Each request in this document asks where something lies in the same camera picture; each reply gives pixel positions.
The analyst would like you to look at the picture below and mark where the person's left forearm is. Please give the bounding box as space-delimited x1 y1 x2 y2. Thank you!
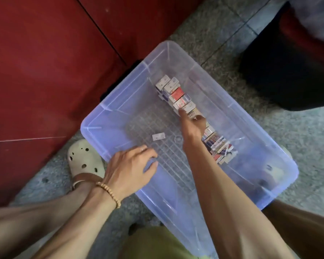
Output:
32 188 120 259

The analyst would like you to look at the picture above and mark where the beaded wooden bracelet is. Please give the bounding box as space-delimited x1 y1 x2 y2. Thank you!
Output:
95 182 122 209

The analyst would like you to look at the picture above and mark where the person's leg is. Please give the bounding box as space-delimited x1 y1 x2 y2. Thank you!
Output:
262 198 324 259
0 181 95 259

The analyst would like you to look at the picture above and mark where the clear plastic storage bin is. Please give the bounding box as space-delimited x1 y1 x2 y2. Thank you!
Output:
80 40 300 257

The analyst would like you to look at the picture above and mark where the person's right leg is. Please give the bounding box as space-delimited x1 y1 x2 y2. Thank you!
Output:
262 198 324 259

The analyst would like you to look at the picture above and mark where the person's left cream clog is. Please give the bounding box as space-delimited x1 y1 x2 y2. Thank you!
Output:
66 138 106 189

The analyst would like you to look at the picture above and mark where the red display counter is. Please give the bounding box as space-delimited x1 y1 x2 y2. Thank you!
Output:
0 0 206 208

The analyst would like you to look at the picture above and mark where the black stool red cushion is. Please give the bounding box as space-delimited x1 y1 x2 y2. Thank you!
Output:
239 3 324 112

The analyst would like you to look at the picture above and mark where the row of erasers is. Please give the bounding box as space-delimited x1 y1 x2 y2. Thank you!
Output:
154 74 239 165

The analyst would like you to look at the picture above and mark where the person's left leg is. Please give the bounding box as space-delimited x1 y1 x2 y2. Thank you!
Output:
0 181 95 259

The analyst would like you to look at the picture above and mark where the person's left hand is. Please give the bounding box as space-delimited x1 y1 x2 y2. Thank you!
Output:
103 145 159 202

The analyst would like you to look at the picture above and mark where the person's right forearm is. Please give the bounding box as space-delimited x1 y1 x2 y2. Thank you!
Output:
184 140 295 259

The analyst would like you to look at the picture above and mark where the person's right hand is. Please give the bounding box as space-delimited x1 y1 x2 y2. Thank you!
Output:
178 108 207 151

